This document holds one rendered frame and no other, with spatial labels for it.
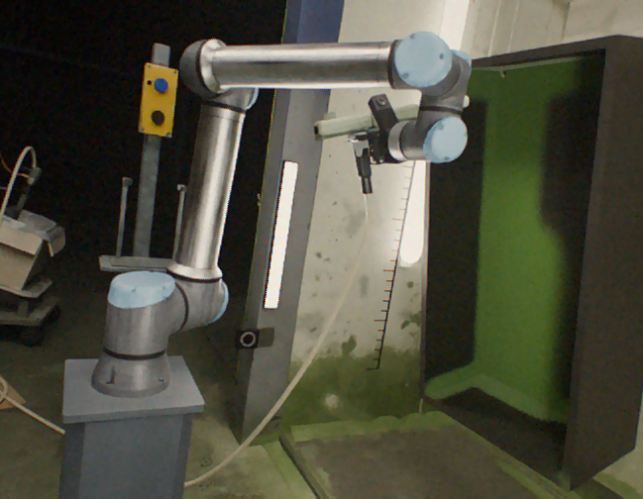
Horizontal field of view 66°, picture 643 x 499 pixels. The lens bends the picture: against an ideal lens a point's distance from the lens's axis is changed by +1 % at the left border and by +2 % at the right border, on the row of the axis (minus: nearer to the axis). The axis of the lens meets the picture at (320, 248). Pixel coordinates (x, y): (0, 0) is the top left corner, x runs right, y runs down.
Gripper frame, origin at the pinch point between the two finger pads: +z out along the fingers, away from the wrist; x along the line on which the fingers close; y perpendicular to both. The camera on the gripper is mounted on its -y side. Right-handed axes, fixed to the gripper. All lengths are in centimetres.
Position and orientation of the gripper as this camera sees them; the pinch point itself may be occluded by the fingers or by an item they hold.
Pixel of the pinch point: (358, 134)
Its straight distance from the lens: 135.1
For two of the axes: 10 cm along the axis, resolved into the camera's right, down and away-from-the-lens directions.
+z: -4.4, -1.9, 8.8
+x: 8.8, -2.9, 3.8
